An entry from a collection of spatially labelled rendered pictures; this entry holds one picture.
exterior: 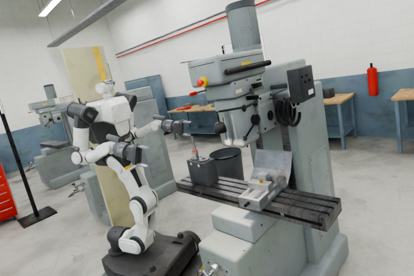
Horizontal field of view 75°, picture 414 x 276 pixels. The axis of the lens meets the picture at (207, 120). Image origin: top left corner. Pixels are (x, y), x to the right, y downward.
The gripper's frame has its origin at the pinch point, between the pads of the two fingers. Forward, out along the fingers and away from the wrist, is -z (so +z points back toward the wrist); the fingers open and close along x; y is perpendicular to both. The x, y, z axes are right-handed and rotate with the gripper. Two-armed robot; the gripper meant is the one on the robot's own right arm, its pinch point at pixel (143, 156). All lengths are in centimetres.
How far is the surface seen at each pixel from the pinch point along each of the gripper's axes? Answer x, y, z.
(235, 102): 33, 40, -35
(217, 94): 36, 39, -23
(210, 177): -31, 65, -15
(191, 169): -31, 67, 3
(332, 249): -83, 114, -110
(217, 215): -43, 39, -34
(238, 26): 79, 60, -22
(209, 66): 52, 26, -21
